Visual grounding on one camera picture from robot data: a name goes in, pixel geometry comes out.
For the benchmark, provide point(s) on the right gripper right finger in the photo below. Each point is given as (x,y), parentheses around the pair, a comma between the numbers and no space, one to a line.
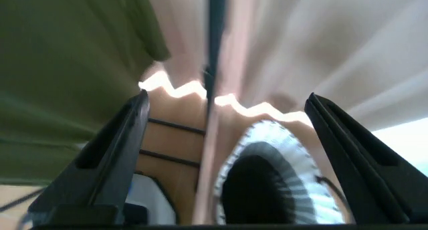
(374,196)

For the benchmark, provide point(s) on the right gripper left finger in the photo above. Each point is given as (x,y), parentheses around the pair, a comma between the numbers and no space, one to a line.
(100,190)

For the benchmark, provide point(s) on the pink clothes hanger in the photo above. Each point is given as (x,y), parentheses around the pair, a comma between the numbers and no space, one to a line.
(205,163)

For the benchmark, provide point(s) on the green long-sleeved shirt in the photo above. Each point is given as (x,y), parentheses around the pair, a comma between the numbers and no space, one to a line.
(67,73)

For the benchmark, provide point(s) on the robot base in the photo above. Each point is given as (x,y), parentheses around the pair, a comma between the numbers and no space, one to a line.
(150,200)

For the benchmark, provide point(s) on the white laundry basket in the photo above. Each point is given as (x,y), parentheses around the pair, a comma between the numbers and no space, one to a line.
(301,149)

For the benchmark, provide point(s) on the black clothes rack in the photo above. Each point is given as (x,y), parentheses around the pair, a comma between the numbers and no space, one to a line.
(215,39)

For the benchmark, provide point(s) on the beige curtain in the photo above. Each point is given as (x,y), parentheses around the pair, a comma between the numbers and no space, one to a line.
(317,39)

